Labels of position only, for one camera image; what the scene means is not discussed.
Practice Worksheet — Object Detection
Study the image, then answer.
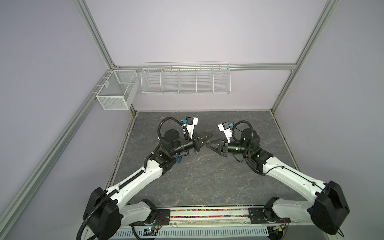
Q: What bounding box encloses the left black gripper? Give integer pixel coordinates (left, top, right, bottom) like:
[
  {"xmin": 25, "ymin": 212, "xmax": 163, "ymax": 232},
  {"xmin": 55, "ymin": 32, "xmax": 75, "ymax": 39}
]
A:
[{"xmin": 171, "ymin": 131, "xmax": 213, "ymax": 157}]

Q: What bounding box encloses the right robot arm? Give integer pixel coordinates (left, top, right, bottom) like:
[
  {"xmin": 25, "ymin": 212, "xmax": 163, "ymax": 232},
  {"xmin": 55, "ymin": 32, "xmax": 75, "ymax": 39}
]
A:
[{"xmin": 206, "ymin": 121, "xmax": 350, "ymax": 236}]

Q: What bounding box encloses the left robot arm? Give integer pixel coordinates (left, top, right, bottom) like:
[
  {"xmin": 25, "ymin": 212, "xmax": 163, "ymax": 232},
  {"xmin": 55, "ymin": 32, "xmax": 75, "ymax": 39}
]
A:
[{"xmin": 76, "ymin": 117, "xmax": 213, "ymax": 240}]

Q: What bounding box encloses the white mesh box basket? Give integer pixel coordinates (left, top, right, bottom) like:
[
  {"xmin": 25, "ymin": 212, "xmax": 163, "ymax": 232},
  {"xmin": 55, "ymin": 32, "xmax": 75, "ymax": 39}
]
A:
[{"xmin": 96, "ymin": 70, "xmax": 140, "ymax": 111}]

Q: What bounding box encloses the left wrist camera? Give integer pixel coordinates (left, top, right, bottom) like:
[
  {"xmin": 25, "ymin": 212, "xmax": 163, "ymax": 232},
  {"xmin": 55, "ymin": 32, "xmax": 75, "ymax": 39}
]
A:
[{"xmin": 183, "ymin": 117, "xmax": 198, "ymax": 139}]

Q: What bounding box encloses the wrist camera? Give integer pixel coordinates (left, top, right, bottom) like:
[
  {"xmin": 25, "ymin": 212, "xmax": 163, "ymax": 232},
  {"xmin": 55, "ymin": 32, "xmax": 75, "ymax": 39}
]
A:
[
  {"xmin": 183, "ymin": 117, "xmax": 198, "ymax": 139},
  {"xmin": 218, "ymin": 122, "xmax": 233, "ymax": 143}
]

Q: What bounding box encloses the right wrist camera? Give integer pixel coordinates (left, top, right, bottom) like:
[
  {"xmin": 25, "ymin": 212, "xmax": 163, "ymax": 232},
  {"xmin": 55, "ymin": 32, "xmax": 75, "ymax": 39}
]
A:
[{"xmin": 218, "ymin": 122, "xmax": 233, "ymax": 143}]

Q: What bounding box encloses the white wire shelf basket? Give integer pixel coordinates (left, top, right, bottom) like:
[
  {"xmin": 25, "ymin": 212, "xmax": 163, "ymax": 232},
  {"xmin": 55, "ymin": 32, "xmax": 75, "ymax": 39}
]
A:
[{"xmin": 141, "ymin": 62, "xmax": 232, "ymax": 95}]

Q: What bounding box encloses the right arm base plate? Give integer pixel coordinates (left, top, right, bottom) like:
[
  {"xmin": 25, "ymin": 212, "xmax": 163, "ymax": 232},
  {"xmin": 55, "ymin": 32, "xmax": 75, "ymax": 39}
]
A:
[{"xmin": 248, "ymin": 207, "xmax": 291, "ymax": 224}]

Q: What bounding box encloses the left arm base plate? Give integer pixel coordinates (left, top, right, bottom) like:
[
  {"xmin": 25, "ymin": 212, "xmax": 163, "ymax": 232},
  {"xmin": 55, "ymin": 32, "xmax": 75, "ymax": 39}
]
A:
[{"xmin": 138, "ymin": 209, "xmax": 171, "ymax": 226}]

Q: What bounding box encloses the white vented cable duct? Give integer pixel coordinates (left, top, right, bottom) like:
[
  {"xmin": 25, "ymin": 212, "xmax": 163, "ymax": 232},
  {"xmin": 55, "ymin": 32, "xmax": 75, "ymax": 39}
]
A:
[{"xmin": 112, "ymin": 227, "xmax": 269, "ymax": 240}]

